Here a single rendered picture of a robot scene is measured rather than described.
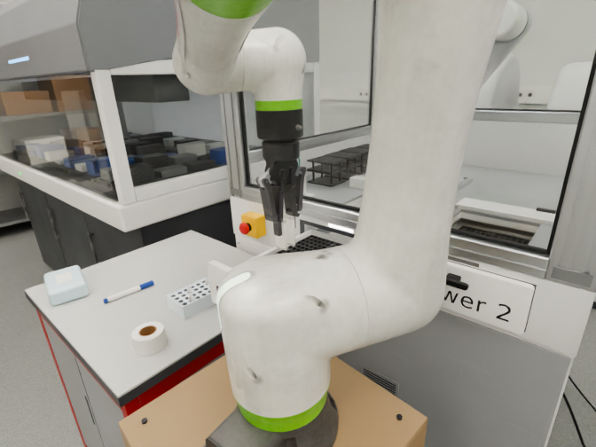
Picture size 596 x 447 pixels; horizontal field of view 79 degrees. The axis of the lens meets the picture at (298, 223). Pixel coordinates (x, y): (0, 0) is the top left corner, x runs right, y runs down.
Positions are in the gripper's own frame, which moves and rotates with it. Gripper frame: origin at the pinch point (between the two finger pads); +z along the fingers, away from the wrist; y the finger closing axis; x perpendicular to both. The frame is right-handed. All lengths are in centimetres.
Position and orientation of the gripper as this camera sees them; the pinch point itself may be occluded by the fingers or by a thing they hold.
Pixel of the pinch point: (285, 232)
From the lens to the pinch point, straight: 80.2
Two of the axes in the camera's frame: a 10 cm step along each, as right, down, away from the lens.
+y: -6.5, 3.0, -7.0
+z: 0.3, 9.3, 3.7
